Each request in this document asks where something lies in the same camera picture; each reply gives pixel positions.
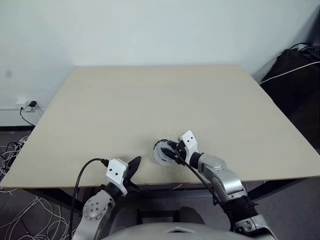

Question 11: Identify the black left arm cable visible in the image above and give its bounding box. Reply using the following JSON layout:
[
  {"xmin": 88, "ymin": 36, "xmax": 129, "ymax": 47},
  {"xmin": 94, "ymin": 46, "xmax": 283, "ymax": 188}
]
[{"xmin": 70, "ymin": 157, "xmax": 111, "ymax": 233}]

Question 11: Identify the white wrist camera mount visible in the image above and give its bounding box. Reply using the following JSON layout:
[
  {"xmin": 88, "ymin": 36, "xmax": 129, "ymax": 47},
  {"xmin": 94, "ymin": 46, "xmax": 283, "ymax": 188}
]
[
  {"xmin": 178, "ymin": 129, "xmax": 200, "ymax": 157},
  {"xmin": 105, "ymin": 158, "xmax": 129, "ymax": 196}
]

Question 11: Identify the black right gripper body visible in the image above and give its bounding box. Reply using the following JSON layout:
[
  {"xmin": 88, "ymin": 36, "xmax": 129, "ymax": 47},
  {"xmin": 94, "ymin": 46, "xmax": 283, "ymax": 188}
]
[{"xmin": 174, "ymin": 143, "xmax": 189, "ymax": 165}]

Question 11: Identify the silver robot torso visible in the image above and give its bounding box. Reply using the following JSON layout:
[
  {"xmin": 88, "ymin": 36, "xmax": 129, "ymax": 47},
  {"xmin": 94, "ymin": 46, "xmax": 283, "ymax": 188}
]
[{"xmin": 99, "ymin": 221, "xmax": 252, "ymax": 240}]

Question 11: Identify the white wall power strip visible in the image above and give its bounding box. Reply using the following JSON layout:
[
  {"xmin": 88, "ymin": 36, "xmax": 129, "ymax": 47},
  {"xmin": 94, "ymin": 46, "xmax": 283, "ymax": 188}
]
[{"xmin": 14, "ymin": 98, "xmax": 43, "ymax": 114}]

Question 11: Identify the black adapter cable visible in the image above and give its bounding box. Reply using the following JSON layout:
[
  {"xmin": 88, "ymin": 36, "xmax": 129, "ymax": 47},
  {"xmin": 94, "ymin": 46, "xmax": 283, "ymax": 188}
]
[{"xmin": 19, "ymin": 105, "xmax": 36, "ymax": 126}]

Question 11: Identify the white floor cable tangle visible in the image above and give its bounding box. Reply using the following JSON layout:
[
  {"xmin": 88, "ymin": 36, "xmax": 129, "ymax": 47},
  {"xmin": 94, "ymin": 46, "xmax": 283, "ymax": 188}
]
[{"xmin": 0, "ymin": 134, "xmax": 75, "ymax": 240}]

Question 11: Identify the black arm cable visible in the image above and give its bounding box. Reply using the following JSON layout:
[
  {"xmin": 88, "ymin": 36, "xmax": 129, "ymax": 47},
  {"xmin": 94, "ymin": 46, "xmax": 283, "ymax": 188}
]
[
  {"xmin": 70, "ymin": 157, "xmax": 111, "ymax": 233},
  {"xmin": 173, "ymin": 153, "xmax": 219, "ymax": 206}
]

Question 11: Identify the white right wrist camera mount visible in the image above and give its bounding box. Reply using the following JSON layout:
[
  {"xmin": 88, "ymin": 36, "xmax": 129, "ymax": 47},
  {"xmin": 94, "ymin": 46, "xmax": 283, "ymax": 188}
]
[{"xmin": 178, "ymin": 129, "xmax": 200, "ymax": 157}]

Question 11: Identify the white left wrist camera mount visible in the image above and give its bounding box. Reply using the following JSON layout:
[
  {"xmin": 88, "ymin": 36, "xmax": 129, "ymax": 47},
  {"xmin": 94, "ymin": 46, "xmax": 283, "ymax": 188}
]
[{"xmin": 105, "ymin": 158, "xmax": 129, "ymax": 196}]

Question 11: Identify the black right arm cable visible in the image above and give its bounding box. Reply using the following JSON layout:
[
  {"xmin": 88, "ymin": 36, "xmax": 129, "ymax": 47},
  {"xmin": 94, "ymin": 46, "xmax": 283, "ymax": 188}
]
[{"xmin": 173, "ymin": 153, "xmax": 219, "ymax": 206}]

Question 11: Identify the grey ribbed motor end cover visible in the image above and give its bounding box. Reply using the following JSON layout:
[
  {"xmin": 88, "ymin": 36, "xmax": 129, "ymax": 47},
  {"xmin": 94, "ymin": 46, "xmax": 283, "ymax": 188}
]
[{"xmin": 152, "ymin": 138, "xmax": 176, "ymax": 161}]

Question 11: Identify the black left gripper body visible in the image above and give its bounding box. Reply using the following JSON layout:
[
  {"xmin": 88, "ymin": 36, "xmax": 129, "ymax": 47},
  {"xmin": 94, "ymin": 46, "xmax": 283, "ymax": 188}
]
[{"xmin": 122, "ymin": 174, "xmax": 144, "ymax": 193}]

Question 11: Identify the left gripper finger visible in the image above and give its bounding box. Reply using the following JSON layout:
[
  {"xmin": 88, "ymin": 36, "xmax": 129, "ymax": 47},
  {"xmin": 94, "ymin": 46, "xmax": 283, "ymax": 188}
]
[
  {"xmin": 126, "ymin": 157, "xmax": 143, "ymax": 185},
  {"xmin": 126, "ymin": 155, "xmax": 143, "ymax": 176}
]

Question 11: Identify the black cable above bag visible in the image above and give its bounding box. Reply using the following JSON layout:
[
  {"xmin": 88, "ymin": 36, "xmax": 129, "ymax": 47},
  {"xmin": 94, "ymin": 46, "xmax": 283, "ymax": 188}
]
[{"xmin": 286, "ymin": 42, "xmax": 316, "ymax": 54}]

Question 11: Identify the white cable across bag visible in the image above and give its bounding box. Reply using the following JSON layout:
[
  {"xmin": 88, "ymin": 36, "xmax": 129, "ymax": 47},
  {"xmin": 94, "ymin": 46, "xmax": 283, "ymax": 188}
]
[{"xmin": 259, "ymin": 60, "xmax": 320, "ymax": 85}]

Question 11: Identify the black floor cable tangle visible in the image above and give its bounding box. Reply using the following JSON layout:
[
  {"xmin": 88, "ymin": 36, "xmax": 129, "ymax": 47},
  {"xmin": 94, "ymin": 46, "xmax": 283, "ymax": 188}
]
[{"xmin": 0, "ymin": 140, "xmax": 27, "ymax": 177}]

